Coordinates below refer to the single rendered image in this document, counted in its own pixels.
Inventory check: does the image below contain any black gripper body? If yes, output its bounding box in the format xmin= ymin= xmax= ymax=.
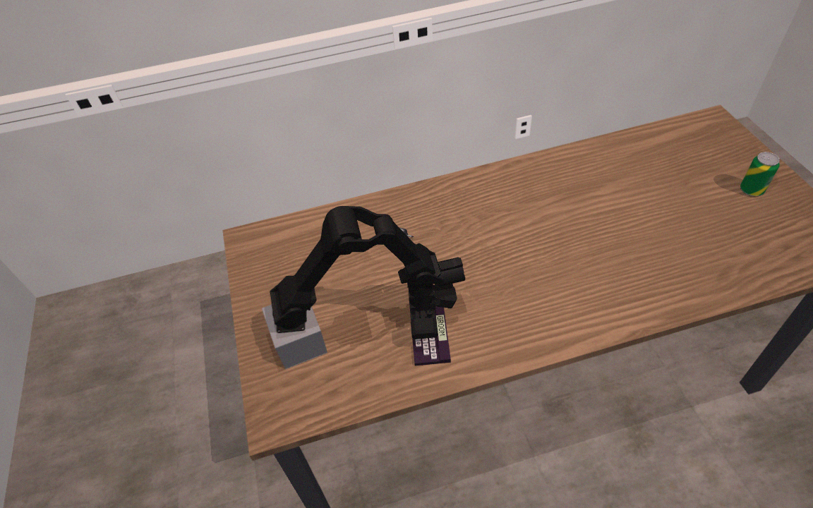
xmin=409 ymin=287 xmax=438 ymax=339

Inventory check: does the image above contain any purple keyboard case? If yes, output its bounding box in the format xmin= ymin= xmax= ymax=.
xmin=412 ymin=306 xmax=451 ymax=365

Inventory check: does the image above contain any green and yellow soda can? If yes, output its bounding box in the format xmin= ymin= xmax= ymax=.
xmin=740 ymin=152 xmax=780 ymax=196

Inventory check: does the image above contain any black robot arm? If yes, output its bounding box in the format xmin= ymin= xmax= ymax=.
xmin=270 ymin=206 xmax=465 ymax=333

